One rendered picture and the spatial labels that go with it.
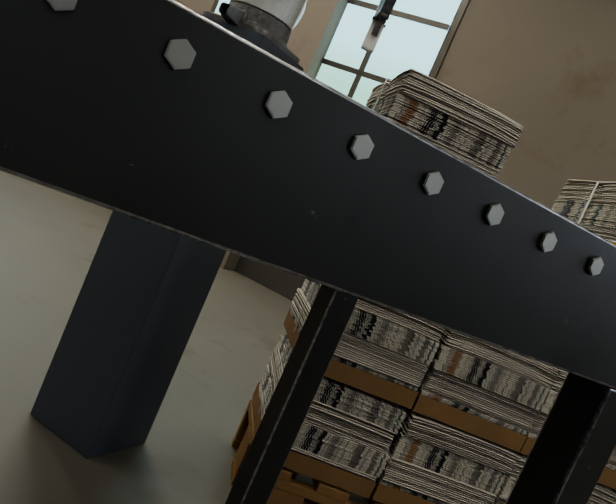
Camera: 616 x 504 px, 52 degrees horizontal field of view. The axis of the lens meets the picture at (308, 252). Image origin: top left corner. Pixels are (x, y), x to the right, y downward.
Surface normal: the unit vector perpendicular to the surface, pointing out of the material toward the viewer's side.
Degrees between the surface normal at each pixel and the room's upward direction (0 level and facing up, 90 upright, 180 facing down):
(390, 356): 90
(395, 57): 90
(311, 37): 90
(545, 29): 90
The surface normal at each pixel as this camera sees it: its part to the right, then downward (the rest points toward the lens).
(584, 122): -0.41, -0.10
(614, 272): 0.43, 0.26
